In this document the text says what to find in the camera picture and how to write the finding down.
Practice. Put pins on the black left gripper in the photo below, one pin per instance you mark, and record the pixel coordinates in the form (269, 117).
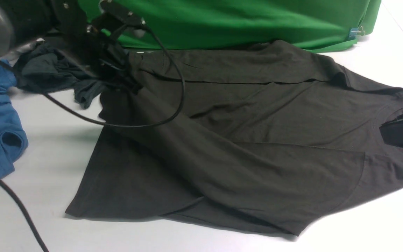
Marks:
(98, 53)

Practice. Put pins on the dark gray long-sleeved shirt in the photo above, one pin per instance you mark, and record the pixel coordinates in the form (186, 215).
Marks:
(270, 139)

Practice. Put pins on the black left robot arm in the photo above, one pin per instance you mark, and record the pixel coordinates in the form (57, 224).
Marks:
(24, 21)

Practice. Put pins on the dark teal crumpled garment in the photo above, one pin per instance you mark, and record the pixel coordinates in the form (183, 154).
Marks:
(52, 72)

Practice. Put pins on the blue binder clip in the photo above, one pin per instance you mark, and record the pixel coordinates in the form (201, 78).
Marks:
(356, 32)

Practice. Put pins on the green backdrop cloth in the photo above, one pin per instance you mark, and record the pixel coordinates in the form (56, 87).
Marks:
(319, 26)

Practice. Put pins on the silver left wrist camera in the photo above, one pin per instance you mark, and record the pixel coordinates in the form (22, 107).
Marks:
(129, 21)

